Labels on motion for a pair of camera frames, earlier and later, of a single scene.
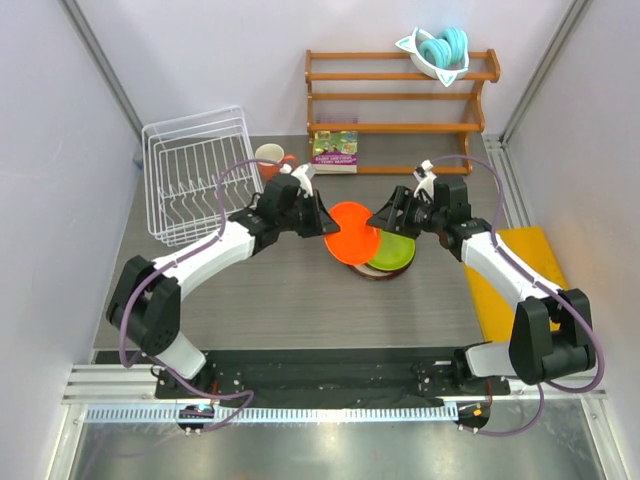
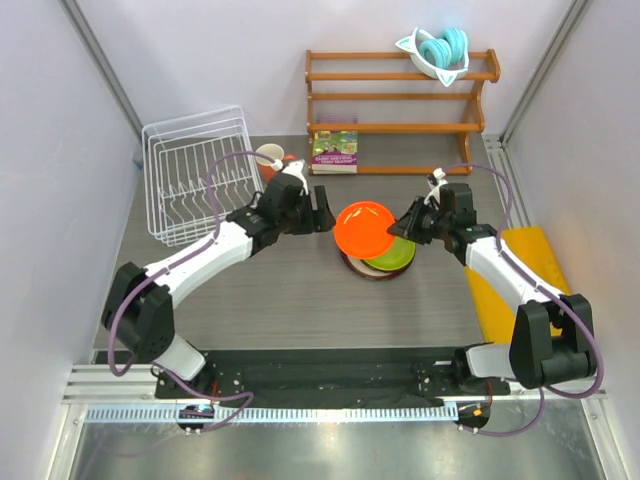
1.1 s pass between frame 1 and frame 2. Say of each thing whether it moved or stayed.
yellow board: stayed
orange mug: stayed
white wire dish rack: stayed
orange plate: moved
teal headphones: stayed
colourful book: stayed
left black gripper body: stayed
